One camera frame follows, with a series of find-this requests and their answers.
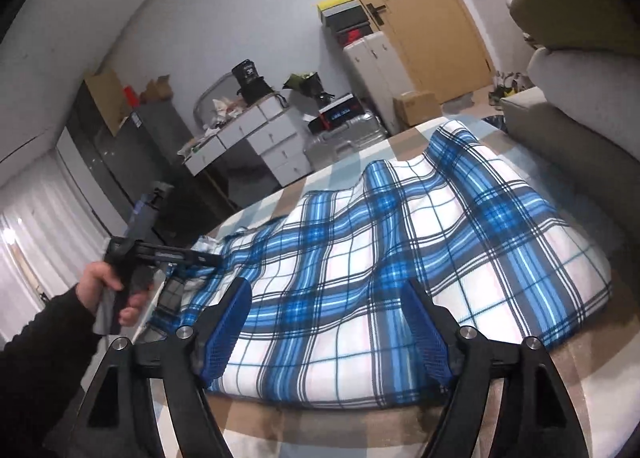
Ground checkered tablecloth table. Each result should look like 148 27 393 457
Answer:
140 115 640 458

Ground grey sofa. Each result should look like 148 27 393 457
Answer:
500 45 640 259

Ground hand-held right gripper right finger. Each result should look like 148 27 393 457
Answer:
400 278 593 458

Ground white drawer desk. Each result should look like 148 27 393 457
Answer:
182 92 316 199

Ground dark grey shoe box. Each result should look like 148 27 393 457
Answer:
322 8 368 32

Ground blue plaid shirt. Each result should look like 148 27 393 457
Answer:
145 120 613 411

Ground pile of desk clutter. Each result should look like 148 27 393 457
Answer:
177 95 251 159

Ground person's left forearm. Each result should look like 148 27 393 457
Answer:
0 285 121 458

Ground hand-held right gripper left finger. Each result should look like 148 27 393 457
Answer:
42 278 253 458

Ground tall cardboard box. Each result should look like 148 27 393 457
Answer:
82 66 133 136

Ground white green sneakers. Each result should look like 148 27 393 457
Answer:
487 70 533 106

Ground open cardboard box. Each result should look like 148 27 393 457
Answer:
140 75 176 104

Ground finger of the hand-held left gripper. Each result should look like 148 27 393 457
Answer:
152 277 188 317
145 244 221 269

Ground arched grey mirror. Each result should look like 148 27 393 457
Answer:
192 72 251 131

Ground dark green flower bouquet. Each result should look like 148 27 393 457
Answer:
282 72 331 108

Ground person's left hand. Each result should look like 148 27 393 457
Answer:
75 262 150 327

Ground black printed box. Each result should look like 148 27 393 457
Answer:
231 59 275 106

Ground silver suitcase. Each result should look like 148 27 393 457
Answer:
302 110 391 173

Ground white suitcase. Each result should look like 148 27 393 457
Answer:
342 30 416 136

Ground white curtain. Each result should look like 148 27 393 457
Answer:
0 143 108 329

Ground dark grey fridge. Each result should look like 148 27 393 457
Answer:
117 100 236 239

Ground yellow black shoe box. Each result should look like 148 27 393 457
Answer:
316 0 360 18

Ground black shoe box red print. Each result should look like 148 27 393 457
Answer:
335 25 376 49

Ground wooden door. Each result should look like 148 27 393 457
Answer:
300 0 496 103

